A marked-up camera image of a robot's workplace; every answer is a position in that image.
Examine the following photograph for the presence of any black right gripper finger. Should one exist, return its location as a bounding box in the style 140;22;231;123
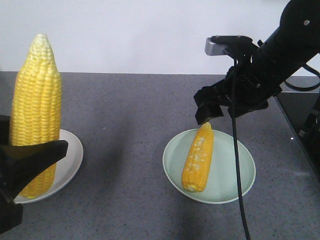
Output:
195;103;224;125
193;84;225;109

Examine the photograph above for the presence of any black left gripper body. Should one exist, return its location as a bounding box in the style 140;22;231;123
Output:
0;115;23;232

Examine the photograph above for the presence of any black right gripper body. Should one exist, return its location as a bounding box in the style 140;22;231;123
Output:
214;59;282;117

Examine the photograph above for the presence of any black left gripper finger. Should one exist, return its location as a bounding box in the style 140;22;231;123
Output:
0;140;68;198

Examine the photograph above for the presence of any white round plate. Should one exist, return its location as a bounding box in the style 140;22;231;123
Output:
14;129;84;204

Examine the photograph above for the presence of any bright yellow corn cob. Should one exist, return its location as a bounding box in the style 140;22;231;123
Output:
9;33;63;200

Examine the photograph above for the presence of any yellow corn cob with spots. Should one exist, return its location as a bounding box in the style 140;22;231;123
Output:
181;122;214;193

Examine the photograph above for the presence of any green round plate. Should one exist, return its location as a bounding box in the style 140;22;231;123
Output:
162;128;257;205

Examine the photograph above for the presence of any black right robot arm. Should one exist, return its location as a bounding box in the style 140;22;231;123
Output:
194;0;320;125

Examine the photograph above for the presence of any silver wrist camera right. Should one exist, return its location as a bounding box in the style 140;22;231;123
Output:
204;35;253;57

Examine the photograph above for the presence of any black cable right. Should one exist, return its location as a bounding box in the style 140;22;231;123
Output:
228;57;252;240

